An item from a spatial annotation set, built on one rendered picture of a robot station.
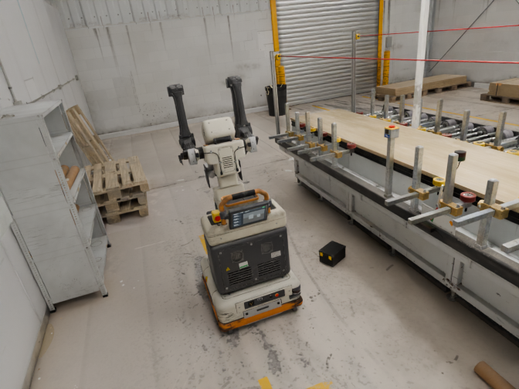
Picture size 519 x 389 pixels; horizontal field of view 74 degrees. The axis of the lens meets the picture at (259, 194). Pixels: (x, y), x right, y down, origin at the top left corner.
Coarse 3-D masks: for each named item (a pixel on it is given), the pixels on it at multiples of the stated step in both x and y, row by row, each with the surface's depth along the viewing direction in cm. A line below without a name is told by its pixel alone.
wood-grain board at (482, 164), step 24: (312, 120) 408; (336, 120) 396; (360, 120) 384; (384, 120) 374; (360, 144) 308; (384, 144) 301; (408, 144) 294; (432, 144) 288; (456, 144) 282; (432, 168) 243; (480, 168) 234; (504, 168) 230; (480, 192) 203; (504, 192) 200
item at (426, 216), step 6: (456, 204) 202; (462, 204) 201; (468, 204) 202; (438, 210) 198; (444, 210) 197; (450, 210) 199; (414, 216) 194; (420, 216) 194; (426, 216) 194; (432, 216) 195; (438, 216) 197; (408, 222) 194; (414, 222) 192
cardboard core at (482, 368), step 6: (480, 366) 193; (486, 366) 192; (480, 372) 192; (486, 372) 189; (492, 372) 188; (486, 378) 189; (492, 378) 186; (498, 378) 185; (492, 384) 185; (498, 384) 183; (504, 384) 181; (510, 384) 181
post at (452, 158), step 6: (450, 156) 191; (456, 156) 190; (450, 162) 192; (456, 162) 192; (450, 168) 193; (450, 174) 194; (450, 180) 195; (444, 186) 200; (450, 186) 197; (444, 192) 201; (450, 192) 199; (444, 198) 202; (450, 198) 201
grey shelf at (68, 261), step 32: (0, 128) 225; (32, 128) 231; (64, 128) 316; (0, 160) 231; (32, 160) 238; (64, 160) 325; (0, 192) 238; (32, 192) 245; (64, 192) 252; (32, 224) 253; (64, 224) 260; (96, 224) 357; (32, 256) 261; (64, 256) 269; (96, 256) 328; (64, 288) 278; (96, 288) 288
